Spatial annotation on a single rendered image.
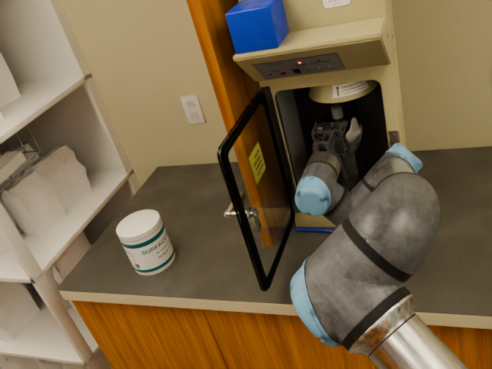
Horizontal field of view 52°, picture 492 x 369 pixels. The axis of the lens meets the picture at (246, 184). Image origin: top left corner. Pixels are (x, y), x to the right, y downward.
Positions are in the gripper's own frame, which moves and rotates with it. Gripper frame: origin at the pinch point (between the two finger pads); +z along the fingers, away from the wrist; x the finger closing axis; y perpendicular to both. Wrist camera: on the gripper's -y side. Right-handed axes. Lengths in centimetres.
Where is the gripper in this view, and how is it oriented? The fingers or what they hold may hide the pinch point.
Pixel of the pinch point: (340, 130)
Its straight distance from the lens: 134.6
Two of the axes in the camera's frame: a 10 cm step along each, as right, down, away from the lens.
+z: 3.1, -5.6, 7.7
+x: -9.2, 0.4, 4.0
